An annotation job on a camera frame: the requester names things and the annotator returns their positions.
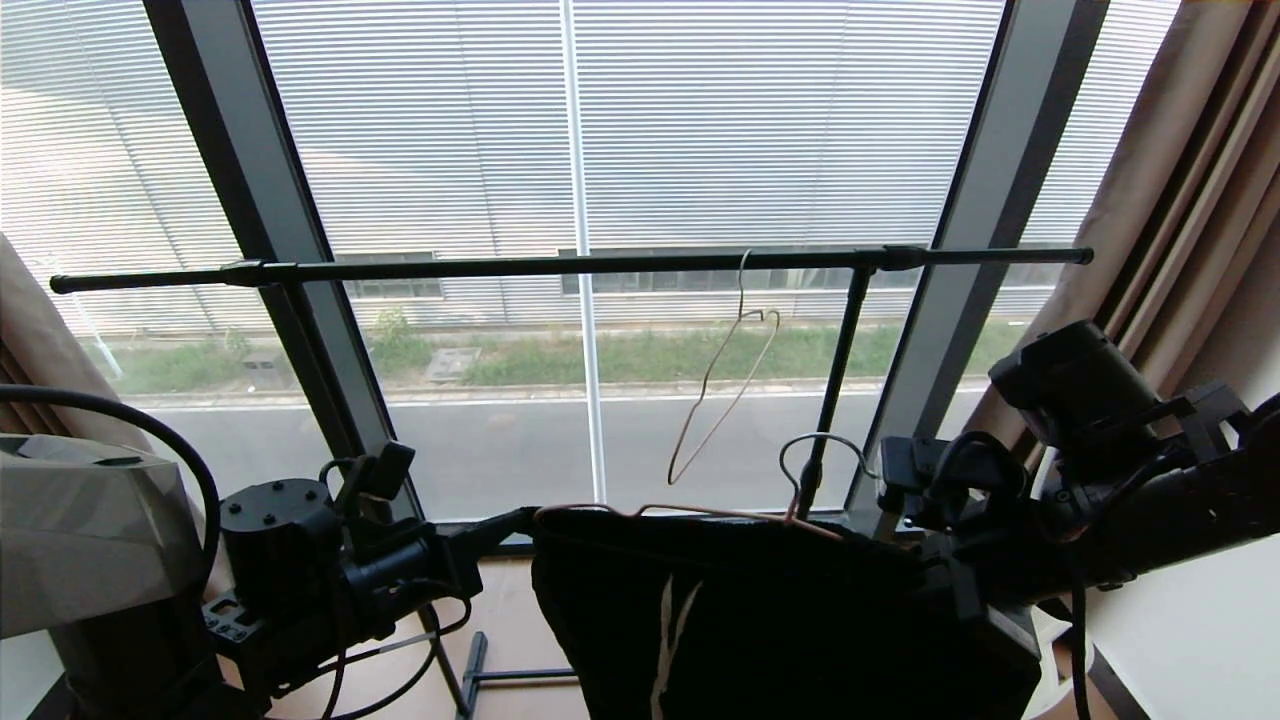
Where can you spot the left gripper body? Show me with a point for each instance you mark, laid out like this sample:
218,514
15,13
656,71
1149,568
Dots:
410,580

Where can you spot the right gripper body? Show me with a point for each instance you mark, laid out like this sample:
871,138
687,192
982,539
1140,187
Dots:
985,630

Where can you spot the pink clothes hanger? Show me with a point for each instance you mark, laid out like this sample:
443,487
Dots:
742,300
700,513

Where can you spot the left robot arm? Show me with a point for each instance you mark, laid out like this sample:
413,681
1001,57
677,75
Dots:
90,530

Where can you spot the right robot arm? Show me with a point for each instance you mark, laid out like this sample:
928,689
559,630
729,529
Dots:
1080,390

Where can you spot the white laundry basket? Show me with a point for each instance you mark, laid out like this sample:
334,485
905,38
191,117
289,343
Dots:
1065,680

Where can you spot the black clothes rack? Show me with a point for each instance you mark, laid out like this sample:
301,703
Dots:
600,265

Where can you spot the window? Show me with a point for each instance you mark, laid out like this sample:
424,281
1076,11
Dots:
240,200

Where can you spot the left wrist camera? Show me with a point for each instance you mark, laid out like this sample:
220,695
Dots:
392,468

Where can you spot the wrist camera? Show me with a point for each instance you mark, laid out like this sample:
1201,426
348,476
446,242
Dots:
910,475
392,468

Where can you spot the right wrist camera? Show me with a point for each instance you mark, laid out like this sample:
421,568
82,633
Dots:
910,475

